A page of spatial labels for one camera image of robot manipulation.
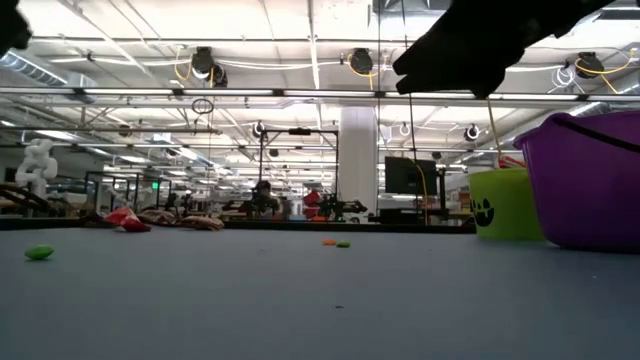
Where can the black round ceiling reel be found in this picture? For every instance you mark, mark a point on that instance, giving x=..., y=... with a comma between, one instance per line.
x=256, y=131
x=465, y=131

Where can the orange loose candy piece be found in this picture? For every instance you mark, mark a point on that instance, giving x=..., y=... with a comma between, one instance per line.
x=329, y=242

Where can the black background monitor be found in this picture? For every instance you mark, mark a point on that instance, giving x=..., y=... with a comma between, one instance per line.
x=407, y=175

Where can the person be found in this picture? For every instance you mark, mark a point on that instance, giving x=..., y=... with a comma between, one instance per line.
x=262, y=200

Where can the silver air duct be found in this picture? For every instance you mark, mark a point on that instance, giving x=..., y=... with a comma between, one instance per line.
x=30, y=67

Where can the black gantry frame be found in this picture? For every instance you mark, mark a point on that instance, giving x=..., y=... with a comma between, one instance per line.
x=300, y=131

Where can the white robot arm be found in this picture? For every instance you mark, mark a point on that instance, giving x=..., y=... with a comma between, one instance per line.
x=37, y=165

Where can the red background cart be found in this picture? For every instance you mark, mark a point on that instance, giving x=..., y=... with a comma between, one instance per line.
x=312, y=202

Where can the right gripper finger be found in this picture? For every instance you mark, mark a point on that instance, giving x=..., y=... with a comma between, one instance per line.
x=435, y=55
x=440, y=84

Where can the green loose candy piece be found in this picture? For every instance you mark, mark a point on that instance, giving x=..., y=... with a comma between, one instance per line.
x=39, y=251
x=343, y=245

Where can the green plastic basket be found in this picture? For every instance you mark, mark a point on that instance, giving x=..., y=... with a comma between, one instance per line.
x=505, y=210

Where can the purple plastic basket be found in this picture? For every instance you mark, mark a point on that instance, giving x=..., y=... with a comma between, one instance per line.
x=590, y=200

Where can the white pillar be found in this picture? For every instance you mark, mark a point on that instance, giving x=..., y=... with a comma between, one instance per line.
x=357, y=150

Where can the black background robot rig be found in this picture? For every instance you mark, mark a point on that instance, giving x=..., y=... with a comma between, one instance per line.
x=345, y=206

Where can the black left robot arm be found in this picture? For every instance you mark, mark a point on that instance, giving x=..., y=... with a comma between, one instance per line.
x=12, y=25

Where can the black frame enclosure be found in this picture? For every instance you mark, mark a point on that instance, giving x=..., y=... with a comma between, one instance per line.
x=125, y=173

